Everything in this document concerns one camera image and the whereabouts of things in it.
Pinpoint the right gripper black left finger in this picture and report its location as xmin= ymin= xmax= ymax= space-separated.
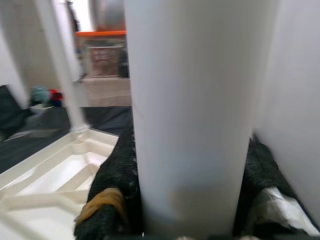
xmin=74 ymin=119 xmax=145 ymax=240

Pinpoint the teal stuffed toy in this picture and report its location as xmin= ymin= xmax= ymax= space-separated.
xmin=29 ymin=86 xmax=51 ymax=106

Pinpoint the red stuffed toy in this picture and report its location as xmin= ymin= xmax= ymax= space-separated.
xmin=48 ymin=88 xmax=65 ymax=107

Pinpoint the beige cloth covered bench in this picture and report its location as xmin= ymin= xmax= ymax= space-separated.
xmin=82 ymin=77 xmax=132 ymax=107

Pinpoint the black tablecloth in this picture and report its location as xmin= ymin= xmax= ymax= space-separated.
xmin=0 ymin=106 xmax=133 ymax=173

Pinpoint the open black suitcase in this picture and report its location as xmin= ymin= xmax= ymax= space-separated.
xmin=0 ymin=84 xmax=33 ymax=141

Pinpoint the white plastic table leg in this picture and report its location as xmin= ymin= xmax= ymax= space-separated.
xmin=36 ymin=0 xmax=90 ymax=133
xmin=123 ymin=0 xmax=280 ymax=237

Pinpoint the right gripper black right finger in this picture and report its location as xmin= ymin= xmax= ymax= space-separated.
xmin=234 ymin=136 xmax=320 ymax=237

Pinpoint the orange container lid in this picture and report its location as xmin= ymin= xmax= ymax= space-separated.
xmin=74 ymin=30 xmax=127 ymax=37

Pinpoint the white plastic table top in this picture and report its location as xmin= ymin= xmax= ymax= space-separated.
xmin=0 ymin=128 xmax=120 ymax=240

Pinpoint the red printed box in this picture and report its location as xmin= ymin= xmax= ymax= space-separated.
xmin=89 ymin=46 xmax=121 ymax=76

